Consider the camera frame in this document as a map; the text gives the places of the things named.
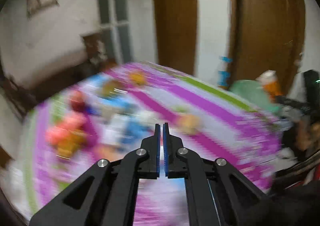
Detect yellow snack wrapper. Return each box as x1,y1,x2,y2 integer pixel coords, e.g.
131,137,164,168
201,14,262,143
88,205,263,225
56,136,85,159

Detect golden foil wrapper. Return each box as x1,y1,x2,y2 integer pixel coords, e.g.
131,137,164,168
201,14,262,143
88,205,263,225
129,70,147,86

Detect blue tape strips on wall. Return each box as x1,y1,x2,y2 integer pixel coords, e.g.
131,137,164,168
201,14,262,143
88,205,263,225
217,56,233,88

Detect green lined trash bin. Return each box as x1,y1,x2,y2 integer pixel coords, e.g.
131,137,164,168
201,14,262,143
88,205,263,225
229,80,281,114

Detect dark wooden dining table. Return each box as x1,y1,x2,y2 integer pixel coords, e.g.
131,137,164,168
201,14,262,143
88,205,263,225
1,50,99,106

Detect wooden chair by door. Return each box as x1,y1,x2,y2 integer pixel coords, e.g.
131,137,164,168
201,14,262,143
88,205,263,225
81,32,108,66

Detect round pastry in plastic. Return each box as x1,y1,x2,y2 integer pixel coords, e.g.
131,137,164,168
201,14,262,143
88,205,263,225
100,80,124,98

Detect brown wooden door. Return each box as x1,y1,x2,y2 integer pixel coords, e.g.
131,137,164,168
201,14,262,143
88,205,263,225
153,0,197,75
227,0,305,95

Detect red apple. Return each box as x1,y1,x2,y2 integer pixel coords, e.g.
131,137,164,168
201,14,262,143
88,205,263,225
69,90,86,112

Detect floral purple striped tablecloth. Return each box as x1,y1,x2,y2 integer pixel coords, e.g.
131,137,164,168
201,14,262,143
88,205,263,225
24,63,281,225

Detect red snack packet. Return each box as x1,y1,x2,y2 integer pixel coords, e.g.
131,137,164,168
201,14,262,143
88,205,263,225
46,112,86,146

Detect white glass double door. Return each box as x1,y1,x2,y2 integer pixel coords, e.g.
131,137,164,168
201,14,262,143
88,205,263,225
98,0,133,64

